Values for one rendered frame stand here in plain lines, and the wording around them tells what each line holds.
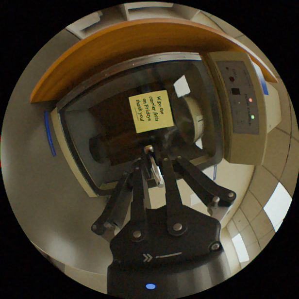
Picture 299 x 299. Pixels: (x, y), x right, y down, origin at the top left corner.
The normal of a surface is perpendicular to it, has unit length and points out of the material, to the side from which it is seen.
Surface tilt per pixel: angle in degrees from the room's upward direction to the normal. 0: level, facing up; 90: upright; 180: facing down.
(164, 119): 90
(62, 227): 0
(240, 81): 135
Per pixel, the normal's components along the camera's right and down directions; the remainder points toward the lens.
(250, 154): -0.64, 0.47
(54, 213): 0.95, -0.29
